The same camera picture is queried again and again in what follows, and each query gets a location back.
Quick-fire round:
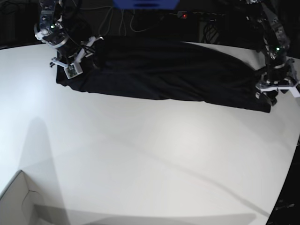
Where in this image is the black t-shirt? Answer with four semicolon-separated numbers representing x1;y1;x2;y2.
56;37;271;113

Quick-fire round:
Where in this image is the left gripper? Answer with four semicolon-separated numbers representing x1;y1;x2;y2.
265;63;290;83

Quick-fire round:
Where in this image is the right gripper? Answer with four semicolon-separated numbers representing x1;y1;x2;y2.
57;38;81;59

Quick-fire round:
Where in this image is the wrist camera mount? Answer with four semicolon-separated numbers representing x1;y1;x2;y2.
48;35;104;80
255;60;300;100

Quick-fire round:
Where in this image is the white cardboard box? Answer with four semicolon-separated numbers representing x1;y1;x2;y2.
0;170;70;225

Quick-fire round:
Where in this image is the blue box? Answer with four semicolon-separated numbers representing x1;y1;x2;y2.
113;0;180;10

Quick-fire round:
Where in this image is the white power strip red switch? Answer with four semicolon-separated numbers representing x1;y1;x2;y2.
176;11;227;22

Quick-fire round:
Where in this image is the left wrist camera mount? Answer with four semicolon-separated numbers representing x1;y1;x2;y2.
255;60;300;100

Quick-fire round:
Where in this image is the white looped cable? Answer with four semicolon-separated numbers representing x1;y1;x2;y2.
71;0;165;37

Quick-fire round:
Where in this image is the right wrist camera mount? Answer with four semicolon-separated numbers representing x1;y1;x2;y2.
48;35;104;80

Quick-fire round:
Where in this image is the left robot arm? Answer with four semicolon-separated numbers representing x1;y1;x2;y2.
244;0;290;82

